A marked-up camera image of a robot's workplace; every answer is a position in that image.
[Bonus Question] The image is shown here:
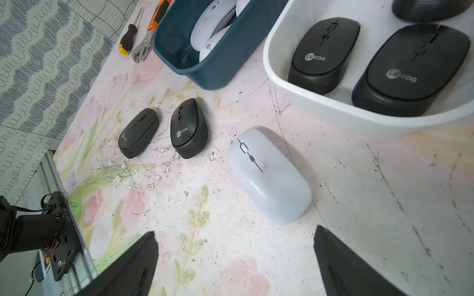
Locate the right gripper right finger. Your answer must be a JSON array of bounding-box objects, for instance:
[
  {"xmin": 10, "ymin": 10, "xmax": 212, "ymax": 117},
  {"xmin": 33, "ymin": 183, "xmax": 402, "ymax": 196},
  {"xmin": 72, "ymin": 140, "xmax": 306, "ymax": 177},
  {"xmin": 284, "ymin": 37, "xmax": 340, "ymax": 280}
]
[{"xmin": 314, "ymin": 225, "xmax": 404, "ymax": 296}]

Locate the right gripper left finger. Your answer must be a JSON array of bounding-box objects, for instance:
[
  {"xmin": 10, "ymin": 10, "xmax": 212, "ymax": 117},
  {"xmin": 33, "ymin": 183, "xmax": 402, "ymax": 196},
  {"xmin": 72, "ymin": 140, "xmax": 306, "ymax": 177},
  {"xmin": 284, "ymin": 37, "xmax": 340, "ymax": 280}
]
[{"xmin": 77, "ymin": 231, "xmax": 159, "ymax": 296}]

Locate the white mouse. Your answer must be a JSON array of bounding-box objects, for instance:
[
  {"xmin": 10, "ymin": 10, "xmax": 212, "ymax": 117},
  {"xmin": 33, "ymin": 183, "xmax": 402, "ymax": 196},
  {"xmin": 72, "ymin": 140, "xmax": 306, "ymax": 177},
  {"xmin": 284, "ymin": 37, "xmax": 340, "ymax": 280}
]
[
  {"xmin": 199, "ymin": 25, "xmax": 232, "ymax": 62},
  {"xmin": 228, "ymin": 128, "xmax": 312, "ymax": 224},
  {"xmin": 190, "ymin": 0, "xmax": 237, "ymax": 51},
  {"xmin": 236, "ymin": 0, "xmax": 250, "ymax": 17}
]

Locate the black mouse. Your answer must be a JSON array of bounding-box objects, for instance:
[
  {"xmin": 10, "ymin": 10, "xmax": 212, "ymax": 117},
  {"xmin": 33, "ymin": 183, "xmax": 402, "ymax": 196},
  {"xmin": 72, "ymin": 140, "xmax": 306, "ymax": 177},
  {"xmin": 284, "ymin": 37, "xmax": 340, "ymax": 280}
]
[
  {"xmin": 352, "ymin": 23, "xmax": 471, "ymax": 117},
  {"xmin": 391, "ymin": 0, "xmax": 474, "ymax": 22},
  {"xmin": 118, "ymin": 108, "xmax": 159, "ymax": 159},
  {"xmin": 170, "ymin": 98, "xmax": 209, "ymax": 159},
  {"xmin": 288, "ymin": 17, "xmax": 360, "ymax": 95}
]

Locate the black mouse top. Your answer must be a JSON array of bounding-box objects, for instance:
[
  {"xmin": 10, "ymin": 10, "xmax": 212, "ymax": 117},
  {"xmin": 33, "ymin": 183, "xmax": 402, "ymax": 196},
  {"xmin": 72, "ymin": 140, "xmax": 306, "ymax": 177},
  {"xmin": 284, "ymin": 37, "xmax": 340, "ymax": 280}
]
[{"xmin": 170, "ymin": 98, "xmax": 209, "ymax": 159}]

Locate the black mouse bottom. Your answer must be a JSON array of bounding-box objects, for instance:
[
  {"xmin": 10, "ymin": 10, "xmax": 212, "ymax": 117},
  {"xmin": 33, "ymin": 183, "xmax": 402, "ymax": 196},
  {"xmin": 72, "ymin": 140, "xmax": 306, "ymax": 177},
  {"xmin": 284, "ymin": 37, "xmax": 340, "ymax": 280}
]
[{"xmin": 288, "ymin": 17, "xmax": 360, "ymax": 95}]

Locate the white mouse bottom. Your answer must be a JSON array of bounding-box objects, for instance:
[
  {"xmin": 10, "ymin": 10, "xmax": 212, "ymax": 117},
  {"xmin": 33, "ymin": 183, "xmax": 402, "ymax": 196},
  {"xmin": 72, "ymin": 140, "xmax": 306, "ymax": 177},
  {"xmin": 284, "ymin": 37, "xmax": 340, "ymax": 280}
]
[{"xmin": 236, "ymin": 0, "xmax": 250, "ymax": 17}]

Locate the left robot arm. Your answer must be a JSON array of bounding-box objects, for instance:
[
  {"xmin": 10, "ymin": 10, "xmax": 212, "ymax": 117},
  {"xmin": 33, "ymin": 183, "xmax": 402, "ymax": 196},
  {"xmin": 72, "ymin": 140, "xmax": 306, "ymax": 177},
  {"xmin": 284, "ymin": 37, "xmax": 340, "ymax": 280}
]
[{"xmin": 1, "ymin": 196, "xmax": 65, "ymax": 260}]

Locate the teal storage box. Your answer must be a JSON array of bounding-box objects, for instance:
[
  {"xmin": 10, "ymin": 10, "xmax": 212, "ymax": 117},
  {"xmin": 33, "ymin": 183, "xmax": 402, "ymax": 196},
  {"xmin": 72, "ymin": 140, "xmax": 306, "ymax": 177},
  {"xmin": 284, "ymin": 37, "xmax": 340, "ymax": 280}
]
[{"xmin": 153, "ymin": 0, "xmax": 287, "ymax": 90}]

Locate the white storage box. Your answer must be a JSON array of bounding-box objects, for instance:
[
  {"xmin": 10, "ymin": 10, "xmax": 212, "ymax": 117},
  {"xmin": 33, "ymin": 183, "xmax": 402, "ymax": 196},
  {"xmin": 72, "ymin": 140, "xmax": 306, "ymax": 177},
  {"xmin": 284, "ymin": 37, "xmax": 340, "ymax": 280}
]
[{"xmin": 264, "ymin": 1, "xmax": 474, "ymax": 136}]

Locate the orange adjustable wrench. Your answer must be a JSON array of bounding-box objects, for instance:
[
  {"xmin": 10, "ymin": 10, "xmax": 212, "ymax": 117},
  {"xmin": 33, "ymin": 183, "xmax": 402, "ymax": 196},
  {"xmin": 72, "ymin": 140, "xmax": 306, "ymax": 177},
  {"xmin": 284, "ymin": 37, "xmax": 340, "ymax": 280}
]
[{"xmin": 132, "ymin": 0, "xmax": 171, "ymax": 64}]

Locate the black yellow screwdriver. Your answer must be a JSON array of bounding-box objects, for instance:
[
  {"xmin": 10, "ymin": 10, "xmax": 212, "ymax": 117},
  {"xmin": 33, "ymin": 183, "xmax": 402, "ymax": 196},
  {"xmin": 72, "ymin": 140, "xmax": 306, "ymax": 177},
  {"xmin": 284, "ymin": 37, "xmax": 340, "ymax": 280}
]
[{"xmin": 118, "ymin": 7, "xmax": 144, "ymax": 56}]

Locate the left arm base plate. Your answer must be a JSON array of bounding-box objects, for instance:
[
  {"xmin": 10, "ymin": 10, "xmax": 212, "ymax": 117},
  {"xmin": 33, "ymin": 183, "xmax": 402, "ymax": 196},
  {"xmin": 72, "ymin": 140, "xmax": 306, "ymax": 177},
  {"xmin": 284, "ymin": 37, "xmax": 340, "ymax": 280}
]
[{"xmin": 47, "ymin": 191, "xmax": 81, "ymax": 282}]

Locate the aluminium mounting rail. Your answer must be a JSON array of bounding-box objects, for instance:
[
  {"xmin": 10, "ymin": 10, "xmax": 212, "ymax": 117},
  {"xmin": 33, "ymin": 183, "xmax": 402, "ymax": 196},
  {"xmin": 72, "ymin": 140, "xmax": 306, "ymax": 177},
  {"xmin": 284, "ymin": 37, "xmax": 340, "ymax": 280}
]
[{"xmin": 1, "ymin": 150, "xmax": 97, "ymax": 296}]

